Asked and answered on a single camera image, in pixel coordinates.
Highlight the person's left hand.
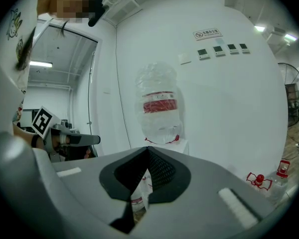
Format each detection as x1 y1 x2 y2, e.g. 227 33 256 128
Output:
51 135 92 159

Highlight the black floor fan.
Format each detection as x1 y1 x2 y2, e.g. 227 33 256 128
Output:
278 62 299 128

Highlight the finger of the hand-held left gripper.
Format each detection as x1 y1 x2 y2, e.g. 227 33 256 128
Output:
62 134 101 159

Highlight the large wrapped water jug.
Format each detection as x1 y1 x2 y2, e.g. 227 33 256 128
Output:
135 61 184 145

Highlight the person's left forearm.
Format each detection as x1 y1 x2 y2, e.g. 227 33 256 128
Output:
12 122 45 149

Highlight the white wall switch plate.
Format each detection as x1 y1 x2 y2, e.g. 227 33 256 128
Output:
177 53 192 65

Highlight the thin black wall cable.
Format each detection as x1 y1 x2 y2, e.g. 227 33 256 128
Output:
114 25 132 149

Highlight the white cartoon print shirt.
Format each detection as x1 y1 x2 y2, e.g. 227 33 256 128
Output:
0 0 38 124

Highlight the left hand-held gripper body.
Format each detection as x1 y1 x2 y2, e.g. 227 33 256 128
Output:
31 105 72 159

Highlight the white wall sign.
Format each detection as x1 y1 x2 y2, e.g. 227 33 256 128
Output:
192 28 223 42

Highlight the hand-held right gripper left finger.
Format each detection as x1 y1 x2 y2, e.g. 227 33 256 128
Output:
52 145 150 235

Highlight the person's head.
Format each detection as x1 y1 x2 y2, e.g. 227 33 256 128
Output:
36 0 104 23

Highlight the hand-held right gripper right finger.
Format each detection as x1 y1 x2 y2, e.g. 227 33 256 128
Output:
133 145 276 239

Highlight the black head camera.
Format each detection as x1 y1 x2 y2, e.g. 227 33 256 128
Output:
88 0 110 27

